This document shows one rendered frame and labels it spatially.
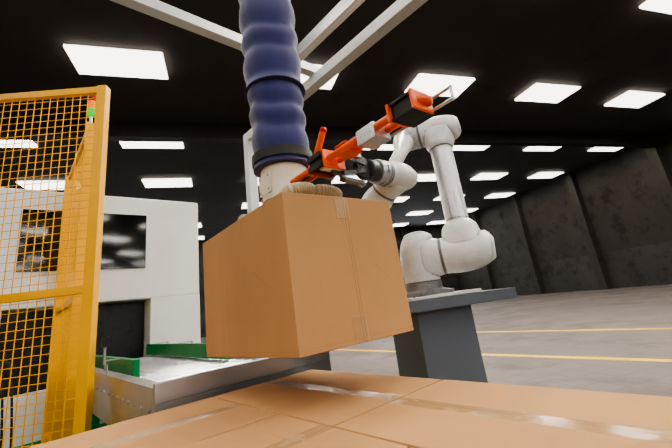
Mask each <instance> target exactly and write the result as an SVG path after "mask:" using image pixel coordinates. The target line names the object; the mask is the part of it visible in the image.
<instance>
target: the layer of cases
mask: <svg viewBox="0 0 672 448"><path fill-rule="evenodd" d="M28 448H672V397H666V396H653V395H640V394H627V393H614V392H601V391H588V390H575V389H562V388H548V387H535V386H522V385H509V384H496V383H483V382H470V381H457V380H441V379H430V378H417V377H404V376H391V375H378V374H365V373H352V372H339V371H326V370H312V369H311V370H307V371H304V372H300V373H297V374H293V375H289V376H286V377H282V378H278V379H275V380H271V381H268V382H264V383H260V384H257V385H253V386H249V387H246V388H242V389H239V390H235V391H231V392H228V393H224V394H220V395H217V396H214V397H213V398H212V397H210V398H206V399H202V400H199V401H195V402H191V403H188V404H184V405H181V406H177V407H173V408H170V409H166V410H162V411H159V412H155V413H152V414H148V415H144V416H141V417H137V418H133V419H130V420H126V421H123V422H119V423H115V424H112V425H108V426H104V427H101V428H97V429H94V430H90V431H86V432H83V433H79V434H75V435H72V436H68V437H65V438H61V439H57V440H54V441H50V442H46V443H43V444H39V445H36V446H32V447H28Z"/></svg>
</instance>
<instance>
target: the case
mask: <svg viewBox="0 0 672 448"><path fill-rule="evenodd" d="M203 270H204V296H205V322H206V348H207V357H227V358H303V357H307V356H311V355H316V354H320V353H324V352H328V351H332V350H336V349H340V348H344V347H348V346H352V345H356V344H360V343H364V342H369V341H373V340H377V339H381V338H385V337H389V336H393V335H397V334H401V333H405V332H409V331H413V330H414V328H413V323H412V318H411V313H410V308H409V303H408V298H407V293H406V288H405V283H404V278H403V273H402V268H401V263H400V258H399V253H398V248H397V243H396V238H395V233H394V228H393V223H392V218H391V213H390V208H389V203H388V201H378V200H367V199H356V198H346V197H335V196H324V195H313V194H302V193H291V192H280V193H279V194H277V195H276V196H274V197H273V198H271V199H270V200H268V201H267V202H265V203H264V204H262V205H261V206H259V207H258V208H256V209H255V210H253V211H252V212H250V213H248V214H247V215H245V216H244V217H242V218H241V219H239V220H238V221H236V222H235V223H233V224H232V225H230V226H229V227H227V228H226V229H224V230H223V231H221V232H220V233H218V234H217V235H215V236H214V237H212V238H211V239H209V240H207V241H206V242H204V243H203Z"/></svg>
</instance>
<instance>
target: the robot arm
mask: <svg viewBox="0 0 672 448"><path fill-rule="evenodd" d="M460 134H461V127H460V124H459V121H458V119H457V117H456V116H453V115H439V116H434V117H432V118H430V119H428V120H427V121H425V122H423V123H422V124H420V125H418V126H417V127H415V128H412V127H410V128H407V129H405V130H403V131H402V132H400V133H398V134H397V135H395V136H394V138H393V147H394V152H393V154H392V156H391V158H390V159H389V161H384V160H380V159H375V160H371V159H365V158H364V157H362V156H361V154H359V155H358V156H356V157H358V159H355V158H353V159H347V160H345V161H344V162H346V163H348V164H350V166H353V168H354V170H343V171H342V170H339V169H333V168H326V167H323V166H322V167H321V168H320V170H322V171H327V172H330V173H331V175H336V176H338V177H339V178H340V179H339V181H340V182H343V183H347V184H352V185H356V186H358V187H359V188H362V187H364V186H366V183H365V181H369V182H370V183H372V184H373V186H372V187H371V188H369V189H368V190H367V191H366V193H365V194H364V195H363V197H362V199H367V200H378V201H388V203H389V208H391V206H392V204H393V203H394V201H395V200H396V198H397V197H398V196H399V195H400V194H402V193H403V192H405V191H407V190H409V189H411V188H413V187H414V186H415V185H416V183H417V181H418V175H417V173H416V171H415V170H414V169H412V167H411V166H409V165H407V164H405V163H403V162H404V160H405V158H406V156H407V154H408V153H409V152H410V151H412V150H416V149H420V148H424V147H426V149H427V151H428V152H429V153H430V154H431V157H432V162H433V166H434V171H435V176H436V180H437V185H438V189H439V194H440V199H441V203H442V208H443V213H444V217H445V222H446V223H445V224H444V226H443V228H442V238H438V239H435V238H432V235H431V234H429V233H427V232H424V231H415V232H412V233H409V234H406V235H405V236H404V237H403V240H402V242H401V246H400V262H401V268H402V273H403V278H404V281H405V287H406V293H407V298H413V297H422V296H428V295H435V294H441V293H448V292H455V290H454V288H446V287H443V285H442V282H441V278H440V276H442V275H444V274H449V273H461V272H467V271H472V270H476V269H479V268H482V267H484V266H486V265H488V264H489V263H491V262H492V261H493V260H494V259H495V258H496V250H495V243H494V238H493V236H492V235H491V234H490V233H489V232H487V231H486V230H480V228H479V227H478V225H477V223H476V222H475V221H473V220H472V219H470V218H469V216H468V212H467V208H466V204H465V200H464V196H463V192H462V187H461V183H460V179H459V174H458V170H457V166H456V162H455V158H454V154H453V150H452V149H453V146H454V141H455V139H457V138H458V137H459V136H460ZM347 176H357V177H358V178H359V179H355V178H351V177H347Z"/></svg>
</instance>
